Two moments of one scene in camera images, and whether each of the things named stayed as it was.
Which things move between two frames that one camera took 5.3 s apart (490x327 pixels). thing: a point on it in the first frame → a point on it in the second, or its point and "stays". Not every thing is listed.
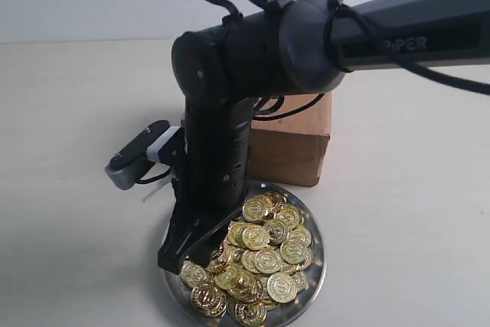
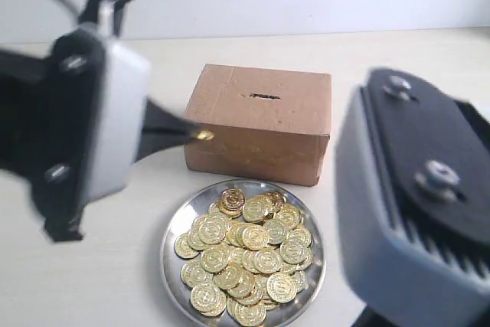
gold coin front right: x=282 y=287 stays
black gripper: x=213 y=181 → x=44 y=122
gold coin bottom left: x=208 y=300 stays
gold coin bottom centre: x=250 y=314 stays
